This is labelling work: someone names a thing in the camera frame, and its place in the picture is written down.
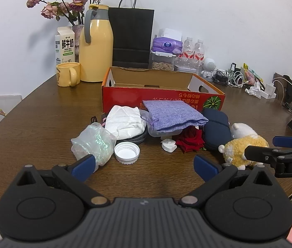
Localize purple marbled vase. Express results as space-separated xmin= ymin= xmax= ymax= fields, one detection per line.
xmin=71 ymin=24 xmax=85 ymax=62

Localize white milk carton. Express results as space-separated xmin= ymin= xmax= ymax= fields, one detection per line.
xmin=55 ymin=26 xmax=76 ymax=66

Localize black braided cable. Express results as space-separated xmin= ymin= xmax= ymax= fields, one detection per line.
xmin=90 ymin=116 xmax=149 ymax=144

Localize yellow sheep plush toy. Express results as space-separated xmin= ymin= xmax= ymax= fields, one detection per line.
xmin=218 ymin=123 xmax=270 ymax=170

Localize red rose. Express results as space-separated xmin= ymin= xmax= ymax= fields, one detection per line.
xmin=175 ymin=129 xmax=206 ymax=153

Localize white booklet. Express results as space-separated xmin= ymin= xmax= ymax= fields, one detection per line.
xmin=0 ymin=95 xmax=23 ymax=126

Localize clear nut container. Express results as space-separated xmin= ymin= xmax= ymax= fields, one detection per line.
xmin=150 ymin=50 xmax=177 ymax=71

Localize yellow thermos jug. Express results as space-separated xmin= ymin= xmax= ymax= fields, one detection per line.
xmin=79 ymin=4 xmax=114 ymax=82

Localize iridescent plastic bag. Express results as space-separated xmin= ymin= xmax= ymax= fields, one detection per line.
xmin=71 ymin=123 xmax=117 ymax=166

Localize tangled white cables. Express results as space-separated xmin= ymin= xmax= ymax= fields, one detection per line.
xmin=227 ymin=72 xmax=247 ymax=88

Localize large white bottle cap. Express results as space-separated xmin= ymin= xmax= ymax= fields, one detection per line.
xmin=114 ymin=142 xmax=140 ymax=164

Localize navy zip case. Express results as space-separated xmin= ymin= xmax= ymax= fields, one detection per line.
xmin=201 ymin=108 xmax=233 ymax=151

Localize purple tissue pack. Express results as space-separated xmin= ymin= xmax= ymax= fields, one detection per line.
xmin=152 ymin=37 xmax=183 ymax=55

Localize purple linen pouch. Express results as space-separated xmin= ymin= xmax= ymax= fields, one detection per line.
xmin=142 ymin=100 xmax=209 ymax=134

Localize black paper bag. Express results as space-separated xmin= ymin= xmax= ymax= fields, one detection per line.
xmin=108 ymin=0 xmax=155 ymax=70

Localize white robot speaker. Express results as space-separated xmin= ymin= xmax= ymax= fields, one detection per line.
xmin=201 ymin=57 xmax=216 ymax=78

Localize white metal tin box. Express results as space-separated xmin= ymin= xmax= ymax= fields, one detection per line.
xmin=174 ymin=61 xmax=203 ymax=75

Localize red cardboard box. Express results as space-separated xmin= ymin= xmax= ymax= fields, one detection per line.
xmin=102 ymin=66 xmax=226 ymax=114

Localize white charger block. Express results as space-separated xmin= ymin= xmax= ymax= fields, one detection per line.
xmin=261 ymin=83 xmax=277 ymax=99

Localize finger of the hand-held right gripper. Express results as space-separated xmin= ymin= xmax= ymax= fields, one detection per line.
xmin=244 ymin=145 xmax=292 ymax=164
xmin=273 ymin=135 xmax=292 ymax=148

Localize crumpled white paper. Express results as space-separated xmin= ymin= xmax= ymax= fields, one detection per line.
xmin=245 ymin=83 xmax=264 ymax=99

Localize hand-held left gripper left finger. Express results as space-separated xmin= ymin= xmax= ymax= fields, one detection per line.
xmin=17 ymin=154 xmax=111 ymax=207

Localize tangled black cables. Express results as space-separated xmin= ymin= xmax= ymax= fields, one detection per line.
xmin=212 ymin=69 xmax=229 ymax=86

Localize white cloth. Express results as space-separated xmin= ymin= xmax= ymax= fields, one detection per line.
xmin=105 ymin=105 xmax=148 ymax=140

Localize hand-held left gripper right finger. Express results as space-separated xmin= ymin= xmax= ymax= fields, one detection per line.
xmin=179 ymin=154 xmax=274 ymax=208

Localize yellow mug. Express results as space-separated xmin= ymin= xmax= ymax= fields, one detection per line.
xmin=56 ymin=62 xmax=81 ymax=87

